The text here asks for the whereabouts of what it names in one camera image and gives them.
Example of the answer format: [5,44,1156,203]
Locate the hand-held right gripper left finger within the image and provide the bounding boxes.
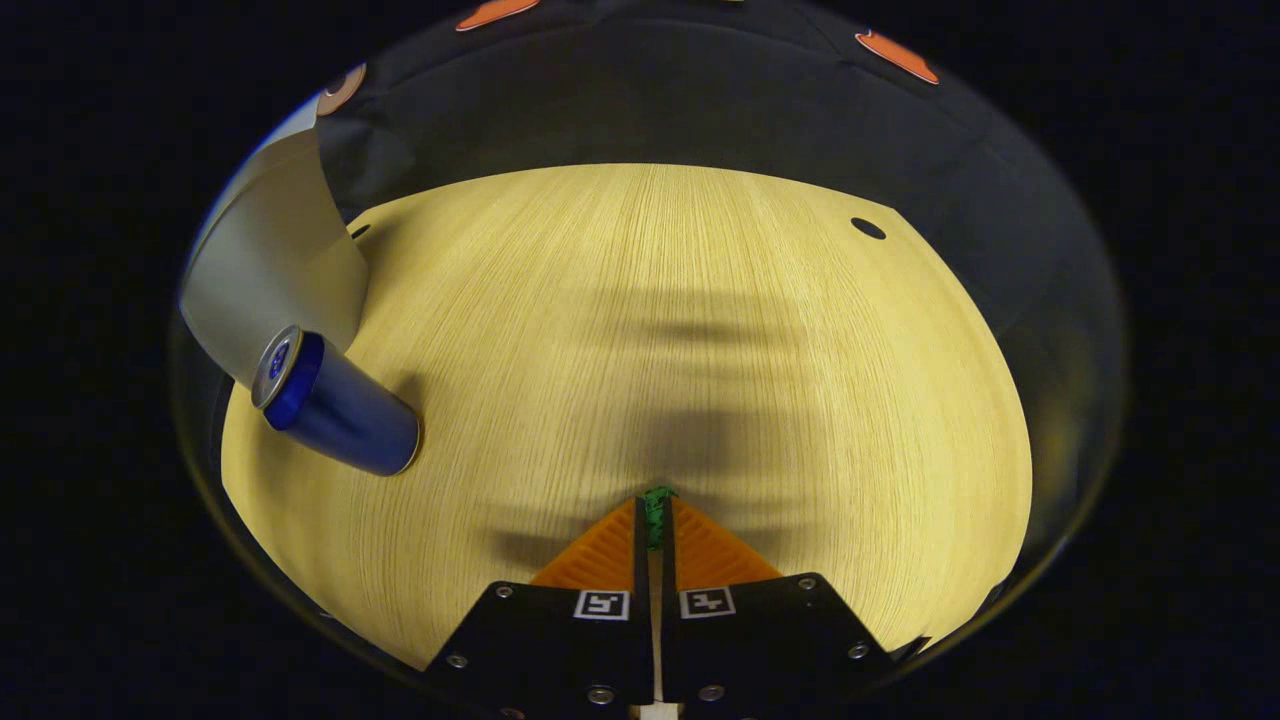
[425,497,656,720]

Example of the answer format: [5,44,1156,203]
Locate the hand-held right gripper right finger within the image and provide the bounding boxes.
[660,495,931,720]

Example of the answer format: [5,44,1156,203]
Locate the blue pop can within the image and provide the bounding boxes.
[250,324,422,478]

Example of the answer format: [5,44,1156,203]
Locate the black backdrop cloth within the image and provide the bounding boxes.
[300,0,1129,621]

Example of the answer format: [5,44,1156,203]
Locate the green paper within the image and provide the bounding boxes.
[643,486,676,551]

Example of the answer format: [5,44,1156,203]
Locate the white desktop garbage bin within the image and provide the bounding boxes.
[178,95,371,391]

